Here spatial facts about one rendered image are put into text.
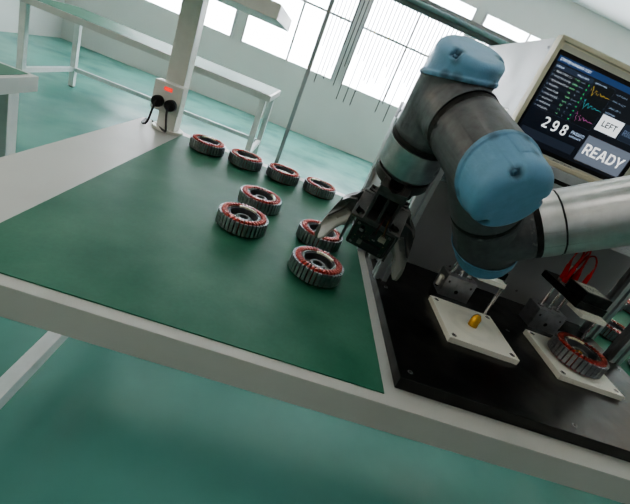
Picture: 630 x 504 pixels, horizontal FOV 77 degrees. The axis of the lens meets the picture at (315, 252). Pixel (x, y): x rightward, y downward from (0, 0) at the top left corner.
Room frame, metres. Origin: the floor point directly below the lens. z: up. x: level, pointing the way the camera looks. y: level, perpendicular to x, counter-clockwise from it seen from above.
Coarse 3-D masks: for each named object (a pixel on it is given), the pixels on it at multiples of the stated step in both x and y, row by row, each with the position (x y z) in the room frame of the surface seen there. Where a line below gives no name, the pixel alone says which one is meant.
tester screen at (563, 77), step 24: (552, 72) 0.86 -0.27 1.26; (576, 72) 0.86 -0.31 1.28; (552, 96) 0.86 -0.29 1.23; (576, 96) 0.87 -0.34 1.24; (600, 96) 0.87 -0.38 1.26; (624, 96) 0.88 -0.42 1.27; (528, 120) 0.86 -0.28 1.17; (576, 120) 0.87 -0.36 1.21; (624, 120) 0.89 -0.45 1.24; (576, 144) 0.88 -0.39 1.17; (624, 144) 0.89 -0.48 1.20; (624, 168) 0.89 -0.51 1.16
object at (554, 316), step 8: (528, 304) 0.93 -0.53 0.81; (536, 304) 0.91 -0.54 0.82; (544, 304) 0.93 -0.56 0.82; (520, 312) 0.94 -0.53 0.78; (528, 312) 0.91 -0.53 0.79; (536, 312) 0.89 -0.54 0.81; (544, 312) 0.89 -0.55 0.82; (552, 312) 0.90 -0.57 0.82; (560, 312) 0.92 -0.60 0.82; (528, 320) 0.90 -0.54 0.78; (536, 320) 0.89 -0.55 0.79; (544, 320) 0.89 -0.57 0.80; (552, 320) 0.90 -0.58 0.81; (560, 320) 0.90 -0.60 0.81; (536, 328) 0.89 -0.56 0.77; (544, 328) 0.90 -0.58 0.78; (552, 328) 0.90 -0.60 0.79
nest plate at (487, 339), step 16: (432, 304) 0.77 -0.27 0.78; (448, 304) 0.79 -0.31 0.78; (448, 320) 0.72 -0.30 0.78; (464, 320) 0.75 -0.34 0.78; (448, 336) 0.66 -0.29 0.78; (464, 336) 0.68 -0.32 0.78; (480, 336) 0.71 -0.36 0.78; (496, 336) 0.74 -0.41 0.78; (480, 352) 0.67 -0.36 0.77; (496, 352) 0.67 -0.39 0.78; (512, 352) 0.70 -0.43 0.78
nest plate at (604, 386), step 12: (528, 336) 0.82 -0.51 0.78; (540, 336) 0.83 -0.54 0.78; (540, 348) 0.77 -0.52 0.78; (552, 360) 0.74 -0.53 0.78; (564, 372) 0.71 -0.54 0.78; (576, 372) 0.73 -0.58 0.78; (576, 384) 0.70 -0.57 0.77; (588, 384) 0.70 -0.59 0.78; (600, 384) 0.72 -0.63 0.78; (612, 384) 0.75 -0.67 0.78; (612, 396) 0.71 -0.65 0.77
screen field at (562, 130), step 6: (546, 120) 0.86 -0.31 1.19; (552, 120) 0.87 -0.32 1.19; (558, 120) 0.87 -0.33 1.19; (540, 126) 0.86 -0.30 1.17; (546, 126) 0.87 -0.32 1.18; (552, 126) 0.87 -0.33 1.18; (558, 126) 0.87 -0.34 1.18; (564, 126) 0.87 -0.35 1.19; (570, 126) 0.87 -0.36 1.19; (552, 132) 0.87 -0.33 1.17; (558, 132) 0.87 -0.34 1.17; (564, 132) 0.87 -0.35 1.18
